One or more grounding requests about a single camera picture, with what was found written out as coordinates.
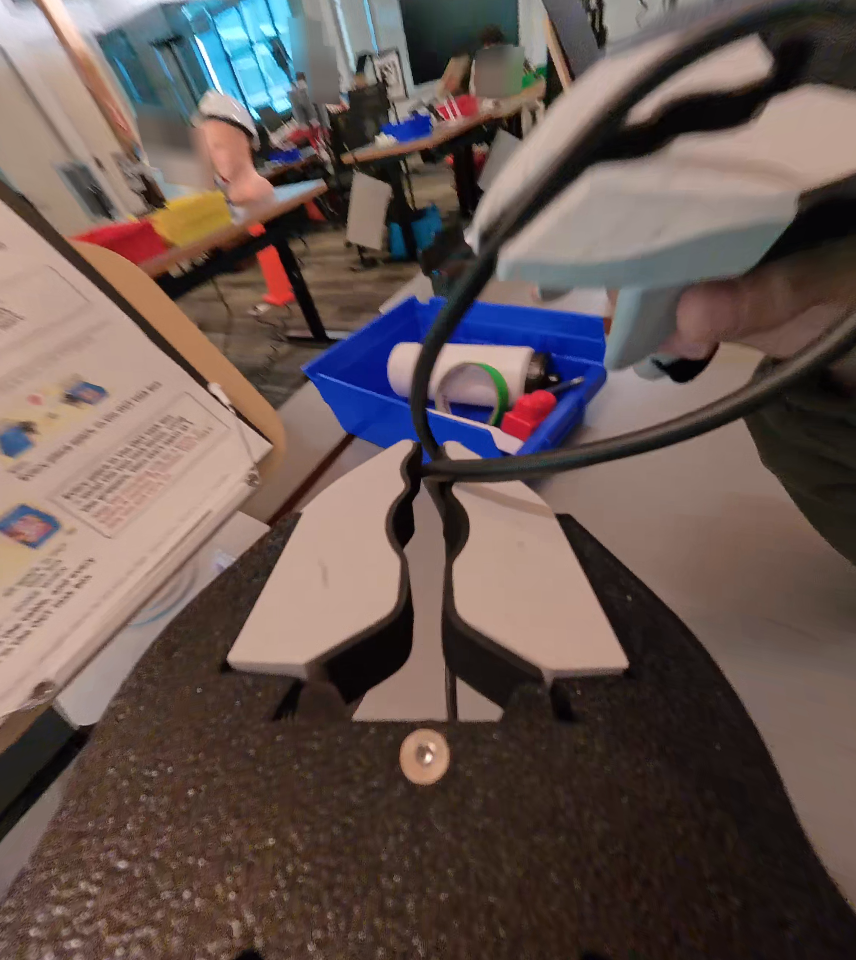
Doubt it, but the yellow plastic bin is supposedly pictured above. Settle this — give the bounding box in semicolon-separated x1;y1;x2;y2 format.
150;191;232;249

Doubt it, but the printed instruction sheet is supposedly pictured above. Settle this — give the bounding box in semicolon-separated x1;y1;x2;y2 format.
0;138;273;744

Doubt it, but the red plastic bin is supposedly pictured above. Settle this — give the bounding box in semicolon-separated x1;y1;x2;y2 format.
71;217;166;264

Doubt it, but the instruction sheet on clipboard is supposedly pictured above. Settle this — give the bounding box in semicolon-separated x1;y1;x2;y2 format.
0;131;288;785

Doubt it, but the white cylindrical bottle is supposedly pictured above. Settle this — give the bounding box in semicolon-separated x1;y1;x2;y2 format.
386;341;549;410

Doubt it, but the white paper slip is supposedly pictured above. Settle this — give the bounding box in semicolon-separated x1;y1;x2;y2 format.
435;408;526;456

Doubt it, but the wooden edged table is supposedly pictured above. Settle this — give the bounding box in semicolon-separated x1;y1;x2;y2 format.
139;180;339;346

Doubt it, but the red toy block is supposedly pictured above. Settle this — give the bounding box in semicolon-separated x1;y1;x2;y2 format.
500;388;558;442

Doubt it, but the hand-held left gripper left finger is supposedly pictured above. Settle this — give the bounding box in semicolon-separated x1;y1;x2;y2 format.
227;438;423;702

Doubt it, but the white hanging panel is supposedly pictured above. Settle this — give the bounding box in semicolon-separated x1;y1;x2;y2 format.
345;174;393;250
476;131;522;192

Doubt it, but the black cable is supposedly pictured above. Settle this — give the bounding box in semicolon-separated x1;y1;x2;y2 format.
409;0;856;485

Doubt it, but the person's right hand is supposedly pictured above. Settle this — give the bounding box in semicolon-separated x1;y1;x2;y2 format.
668;240;856;365

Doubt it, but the black easel board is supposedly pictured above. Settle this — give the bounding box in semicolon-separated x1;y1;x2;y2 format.
544;0;609;87

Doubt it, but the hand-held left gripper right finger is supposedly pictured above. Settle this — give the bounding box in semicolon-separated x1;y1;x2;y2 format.
431;441;630;710

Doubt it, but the green tape roll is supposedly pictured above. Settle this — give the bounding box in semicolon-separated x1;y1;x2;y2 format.
434;362;510;429

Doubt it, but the blue bag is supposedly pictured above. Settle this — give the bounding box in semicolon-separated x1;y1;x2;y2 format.
386;206;444;260

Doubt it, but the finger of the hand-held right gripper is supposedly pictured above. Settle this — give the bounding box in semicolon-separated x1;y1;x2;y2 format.
494;82;856;292
469;33;811;249

